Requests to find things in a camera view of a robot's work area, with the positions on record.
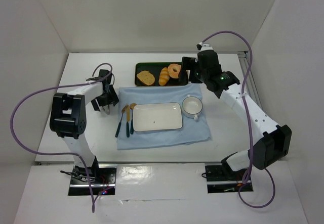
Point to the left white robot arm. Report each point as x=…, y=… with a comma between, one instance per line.
x=68, y=118

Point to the silver metal tongs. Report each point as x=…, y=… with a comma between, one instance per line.
x=106, y=109

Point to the gold fork green handle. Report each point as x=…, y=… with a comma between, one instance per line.
x=120, y=122

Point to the gold knife green handle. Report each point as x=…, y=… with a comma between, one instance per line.
x=127, y=121

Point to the dark green serving tray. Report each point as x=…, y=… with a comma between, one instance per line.
x=155, y=68

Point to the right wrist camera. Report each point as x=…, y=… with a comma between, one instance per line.
x=204, y=47

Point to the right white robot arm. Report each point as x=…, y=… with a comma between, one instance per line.
x=270, y=141

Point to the white bowl with handles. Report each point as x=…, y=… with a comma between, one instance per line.
x=192, y=107

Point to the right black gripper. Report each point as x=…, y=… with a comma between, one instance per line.
x=191, y=70

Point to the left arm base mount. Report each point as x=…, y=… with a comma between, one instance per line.
x=103, y=184

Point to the aluminium rail frame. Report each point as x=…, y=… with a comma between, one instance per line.
x=250, y=82

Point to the white rectangular plate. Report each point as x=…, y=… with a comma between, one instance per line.
x=155, y=117

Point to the light blue cloth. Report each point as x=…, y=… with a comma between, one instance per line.
x=192, y=131

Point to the gold spoon green handle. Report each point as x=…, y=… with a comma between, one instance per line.
x=132, y=108

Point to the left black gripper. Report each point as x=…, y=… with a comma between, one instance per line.
x=105, y=102

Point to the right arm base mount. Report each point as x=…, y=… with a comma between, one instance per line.
x=218, y=181

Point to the left bread slice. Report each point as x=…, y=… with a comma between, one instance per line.
x=146, y=78

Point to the sugared orange donut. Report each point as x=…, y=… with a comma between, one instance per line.
x=174, y=70

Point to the striped bread roll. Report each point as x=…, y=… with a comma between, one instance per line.
x=163, y=77

